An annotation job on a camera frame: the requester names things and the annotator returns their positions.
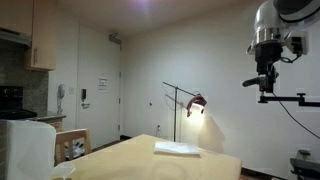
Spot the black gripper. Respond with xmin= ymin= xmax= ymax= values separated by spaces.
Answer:
xmin=254 ymin=42 xmax=284 ymax=94

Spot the black equipment stand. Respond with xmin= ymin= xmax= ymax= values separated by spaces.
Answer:
xmin=289 ymin=149 xmax=320 ymax=180

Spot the floor lamp with red head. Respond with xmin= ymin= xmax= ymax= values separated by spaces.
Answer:
xmin=162 ymin=81 xmax=208 ymax=143

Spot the white folded cloth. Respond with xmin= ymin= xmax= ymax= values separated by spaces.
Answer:
xmin=153 ymin=141 xmax=202 ymax=157

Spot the grey door closer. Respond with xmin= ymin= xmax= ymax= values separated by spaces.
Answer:
xmin=108 ymin=32 xmax=122 ymax=46

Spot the white door notice paper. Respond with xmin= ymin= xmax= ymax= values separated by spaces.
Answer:
xmin=97 ymin=77 xmax=109 ymax=93

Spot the white door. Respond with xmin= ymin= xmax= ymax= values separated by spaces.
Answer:
xmin=76 ymin=23 xmax=123 ymax=149

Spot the light wooden dining chair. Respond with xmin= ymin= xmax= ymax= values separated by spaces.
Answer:
xmin=54 ymin=128 xmax=93 ymax=166

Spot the stone topped counter cabinet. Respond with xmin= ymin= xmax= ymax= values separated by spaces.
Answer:
xmin=35 ymin=111 xmax=68 ymax=133

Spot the clear plastic wrap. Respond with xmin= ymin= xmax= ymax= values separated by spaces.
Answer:
xmin=51 ymin=161 xmax=76 ymax=180

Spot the white paper towel roll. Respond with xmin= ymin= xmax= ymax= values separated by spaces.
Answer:
xmin=0 ymin=119 xmax=58 ymax=180

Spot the grey range hood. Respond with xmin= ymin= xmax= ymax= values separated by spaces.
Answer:
xmin=0 ymin=28 xmax=33 ymax=48

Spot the black kitchen stove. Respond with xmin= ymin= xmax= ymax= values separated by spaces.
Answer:
xmin=0 ymin=85 xmax=38 ymax=120

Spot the black stereo camera bar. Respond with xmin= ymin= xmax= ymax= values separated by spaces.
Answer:
xmin=242 ymin=76 xmax=262 ymax=88

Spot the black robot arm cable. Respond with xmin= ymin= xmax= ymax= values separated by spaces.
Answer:
xmin=279 ymin=53 xmax=303 ymax=64

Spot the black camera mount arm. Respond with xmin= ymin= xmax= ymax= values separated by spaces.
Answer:
xmin=257 ymin=92 xmax=320 ymax=108

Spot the thin black camera cable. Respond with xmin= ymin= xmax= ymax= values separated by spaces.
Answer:
xmin=271 ymin=92 xmax=320 ymax=140

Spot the grey wall phone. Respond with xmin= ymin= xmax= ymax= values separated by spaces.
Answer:
xmin=56 ymin=83 xmax=67 ymax=115

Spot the tall wooden wall cabinet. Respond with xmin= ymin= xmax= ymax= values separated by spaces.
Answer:
xmin=24 ymin=0 xmax=58 ymax=72

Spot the short wooden wall cabinet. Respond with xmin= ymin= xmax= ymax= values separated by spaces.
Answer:
xmin=0 ymin=0 xmax=34 ymax=37

